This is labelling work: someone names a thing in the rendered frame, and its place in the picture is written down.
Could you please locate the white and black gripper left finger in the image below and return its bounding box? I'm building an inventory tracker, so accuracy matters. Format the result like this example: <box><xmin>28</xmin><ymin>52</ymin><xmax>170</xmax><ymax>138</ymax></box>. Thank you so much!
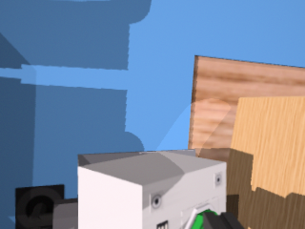
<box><xmin>203</xmin><ymin>212</ymin><xmax>227</xmax><ymax>229</ymax></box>

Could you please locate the blue bench mat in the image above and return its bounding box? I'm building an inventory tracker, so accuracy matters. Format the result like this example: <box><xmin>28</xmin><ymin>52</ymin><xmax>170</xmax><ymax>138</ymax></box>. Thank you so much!
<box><xmin>0</xmin><ymin>0</ymin><xmax>305</xmax><ymax>229</ymax></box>

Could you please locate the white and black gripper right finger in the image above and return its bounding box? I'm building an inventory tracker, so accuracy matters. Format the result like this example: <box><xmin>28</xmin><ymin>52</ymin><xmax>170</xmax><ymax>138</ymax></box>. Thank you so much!
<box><xmin>218</xmin><ymin>212</ymin><xmax>245</xmax><ymax>229</ymax></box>

